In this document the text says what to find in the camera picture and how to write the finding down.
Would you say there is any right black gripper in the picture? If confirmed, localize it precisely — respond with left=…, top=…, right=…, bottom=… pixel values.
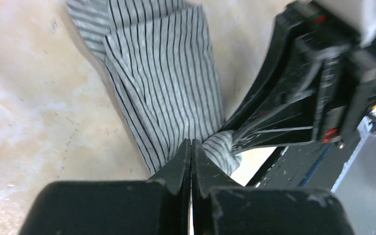
left=223, top=3, right=376, bottom=154

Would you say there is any grey striped underwear orange trim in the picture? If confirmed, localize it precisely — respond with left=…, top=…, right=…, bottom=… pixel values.
left=67, top=0, right=241, bottom=175

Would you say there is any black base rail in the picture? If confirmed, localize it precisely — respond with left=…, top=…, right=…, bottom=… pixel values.
left=247, top=137, right=363, bottom=191

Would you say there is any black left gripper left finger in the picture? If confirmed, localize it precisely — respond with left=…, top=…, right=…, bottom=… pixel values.
left=20, top=140, right=191, bottom=235

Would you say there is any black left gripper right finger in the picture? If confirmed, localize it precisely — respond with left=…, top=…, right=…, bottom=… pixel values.
left=191, top=140, right=354, bottom=235

